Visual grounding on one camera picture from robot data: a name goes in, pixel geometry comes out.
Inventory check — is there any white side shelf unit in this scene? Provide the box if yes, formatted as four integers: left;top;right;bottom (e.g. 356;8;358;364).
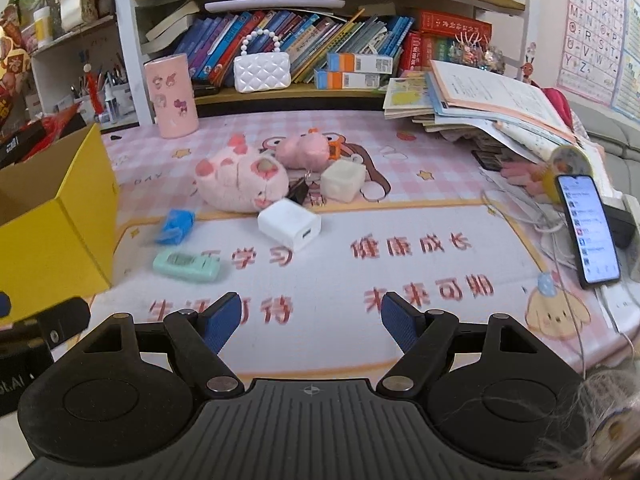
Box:
32;15;138;130

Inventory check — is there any white quilted pearl handbag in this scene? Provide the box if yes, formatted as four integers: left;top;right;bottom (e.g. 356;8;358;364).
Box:
233;28;291;93

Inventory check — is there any red dictionary book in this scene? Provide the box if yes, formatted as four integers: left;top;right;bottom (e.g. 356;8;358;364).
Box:
411;10;492;42

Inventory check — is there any small pink plush keychain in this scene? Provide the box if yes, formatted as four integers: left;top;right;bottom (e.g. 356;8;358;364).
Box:
274;130;344;172

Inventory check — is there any white charging cable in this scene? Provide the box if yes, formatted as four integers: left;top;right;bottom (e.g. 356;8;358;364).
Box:
479;173;640;380

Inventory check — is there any mint green eraser case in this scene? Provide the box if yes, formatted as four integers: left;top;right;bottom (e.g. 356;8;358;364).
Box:
152;249;221;283

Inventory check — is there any cream silicone earbud case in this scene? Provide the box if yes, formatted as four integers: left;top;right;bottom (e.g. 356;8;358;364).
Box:
320;159;366;203

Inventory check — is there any pink cylindrical pen holder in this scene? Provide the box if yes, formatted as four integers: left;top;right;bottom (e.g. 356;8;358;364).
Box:
144;53;198;139

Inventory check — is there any orange white box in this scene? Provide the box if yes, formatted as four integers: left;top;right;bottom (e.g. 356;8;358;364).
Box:
326;52;394;75
314;70;381;90

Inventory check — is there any upper orange white box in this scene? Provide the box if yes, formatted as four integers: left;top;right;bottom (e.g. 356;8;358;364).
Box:
326;52;394;75

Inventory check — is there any alphabet wall poster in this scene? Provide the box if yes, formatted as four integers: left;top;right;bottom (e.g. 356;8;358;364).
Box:
558;0;639;120

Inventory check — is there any yellow cardboard box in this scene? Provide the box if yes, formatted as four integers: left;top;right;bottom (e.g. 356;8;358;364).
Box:
1;125;118;324

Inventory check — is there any white usb charger cube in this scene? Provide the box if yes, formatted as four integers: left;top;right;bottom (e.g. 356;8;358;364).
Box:
257;198;321;252

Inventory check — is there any lower orange white box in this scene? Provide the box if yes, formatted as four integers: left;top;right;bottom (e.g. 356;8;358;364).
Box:
314;70;381;90

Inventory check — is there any orange snack bag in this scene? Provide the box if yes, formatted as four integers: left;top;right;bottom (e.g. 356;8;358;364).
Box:
0;4;30;126

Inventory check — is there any smartphone with lit screen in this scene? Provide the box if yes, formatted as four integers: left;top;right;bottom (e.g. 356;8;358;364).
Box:
555;174;620;289

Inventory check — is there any wooden bookshelf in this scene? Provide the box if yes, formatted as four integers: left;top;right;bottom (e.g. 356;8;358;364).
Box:
115;0;538;126

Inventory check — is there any stack of open books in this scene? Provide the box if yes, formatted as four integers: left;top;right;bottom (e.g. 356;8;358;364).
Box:
382;58;616;196

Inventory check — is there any blue wrapper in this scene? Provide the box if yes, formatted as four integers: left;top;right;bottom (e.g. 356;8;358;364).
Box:
155;209;195;245

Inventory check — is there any large pink plush pig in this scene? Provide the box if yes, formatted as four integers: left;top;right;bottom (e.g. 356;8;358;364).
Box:
195;134;290;214

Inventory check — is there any pink checkered desk mat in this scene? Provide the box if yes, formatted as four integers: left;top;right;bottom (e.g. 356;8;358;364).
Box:
91;112;639;379

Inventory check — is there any row of colourful books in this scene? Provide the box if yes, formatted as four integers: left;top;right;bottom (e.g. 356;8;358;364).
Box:
142;0;414;87

